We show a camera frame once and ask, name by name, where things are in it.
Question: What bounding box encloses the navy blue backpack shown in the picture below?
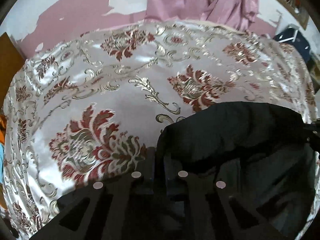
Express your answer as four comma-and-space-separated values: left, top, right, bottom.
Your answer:
273, 27, 311, 63

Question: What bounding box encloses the brown wooden headboard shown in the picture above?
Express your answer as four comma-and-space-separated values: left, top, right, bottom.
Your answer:
0, 33, 25, 106

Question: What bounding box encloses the pink satin curtain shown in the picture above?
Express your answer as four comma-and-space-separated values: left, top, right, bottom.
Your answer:
144, 0, 259, 31

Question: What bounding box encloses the black zip jacket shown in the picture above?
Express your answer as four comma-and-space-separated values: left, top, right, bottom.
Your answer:
154, 102, 319, 239

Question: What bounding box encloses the floral satin bedspread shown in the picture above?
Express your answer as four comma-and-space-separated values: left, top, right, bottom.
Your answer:
1, 21, 319, 239

